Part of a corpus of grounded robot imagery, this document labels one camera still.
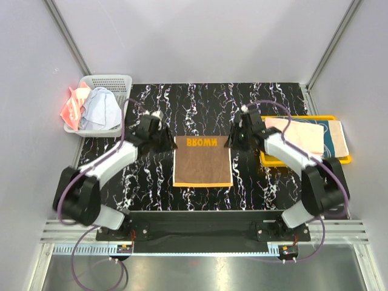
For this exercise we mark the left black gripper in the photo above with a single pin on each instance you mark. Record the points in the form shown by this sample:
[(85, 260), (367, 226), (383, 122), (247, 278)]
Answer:
[(168, 143)]

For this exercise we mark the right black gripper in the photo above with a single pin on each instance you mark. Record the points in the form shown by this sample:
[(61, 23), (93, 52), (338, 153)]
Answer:
[(233, 141)]

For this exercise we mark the yellow cloth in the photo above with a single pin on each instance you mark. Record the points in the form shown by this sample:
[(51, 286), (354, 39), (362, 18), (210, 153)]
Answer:
[(202, 161)]

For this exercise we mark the peach towel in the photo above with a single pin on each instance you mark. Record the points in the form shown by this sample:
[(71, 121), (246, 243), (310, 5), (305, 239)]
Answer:
[(307, 136)]

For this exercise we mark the teal beige Doraemon towel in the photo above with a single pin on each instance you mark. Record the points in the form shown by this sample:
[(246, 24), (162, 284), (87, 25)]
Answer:
[(334, 139)]

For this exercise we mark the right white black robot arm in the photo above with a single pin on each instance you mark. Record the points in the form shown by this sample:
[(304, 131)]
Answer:
[(323, 185)]

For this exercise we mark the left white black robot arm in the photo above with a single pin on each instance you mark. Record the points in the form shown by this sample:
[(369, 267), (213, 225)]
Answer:
[(78, 194)]

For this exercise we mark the light blue cloth in basket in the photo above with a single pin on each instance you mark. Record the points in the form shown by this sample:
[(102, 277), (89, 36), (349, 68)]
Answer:
[(101, 111)]

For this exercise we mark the white plastic basket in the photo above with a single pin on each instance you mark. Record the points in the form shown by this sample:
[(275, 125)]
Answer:
[(120, 86)]

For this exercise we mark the pink striped cloth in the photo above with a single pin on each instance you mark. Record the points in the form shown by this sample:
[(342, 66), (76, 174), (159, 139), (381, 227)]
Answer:
[(73, 109)]

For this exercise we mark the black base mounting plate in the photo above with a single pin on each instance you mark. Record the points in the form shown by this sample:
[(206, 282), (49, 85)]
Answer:
[(204, 233)]

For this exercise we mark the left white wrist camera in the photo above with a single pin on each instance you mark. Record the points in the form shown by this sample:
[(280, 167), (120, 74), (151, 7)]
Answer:
[(158, 114)]

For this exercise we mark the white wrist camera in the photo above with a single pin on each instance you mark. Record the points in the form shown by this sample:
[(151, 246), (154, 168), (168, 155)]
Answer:
[(158, 114), (245, 110)]

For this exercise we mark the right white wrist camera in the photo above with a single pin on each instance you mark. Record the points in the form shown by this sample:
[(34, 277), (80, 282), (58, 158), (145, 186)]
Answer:
[(245, 110)]

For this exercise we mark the right aluminium frame post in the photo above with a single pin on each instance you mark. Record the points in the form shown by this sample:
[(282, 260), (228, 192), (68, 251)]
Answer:
[(338, 34)]

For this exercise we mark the aluminium frame post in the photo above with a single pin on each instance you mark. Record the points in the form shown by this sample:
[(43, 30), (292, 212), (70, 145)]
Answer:
[(67, 36), (338, 34)]

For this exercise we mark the aluminium front rail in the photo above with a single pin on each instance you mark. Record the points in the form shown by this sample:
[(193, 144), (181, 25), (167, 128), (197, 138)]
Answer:
[(78, 239)]

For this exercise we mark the left aluminium frame post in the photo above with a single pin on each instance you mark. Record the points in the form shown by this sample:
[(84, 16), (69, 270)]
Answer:
[(67, 36)]

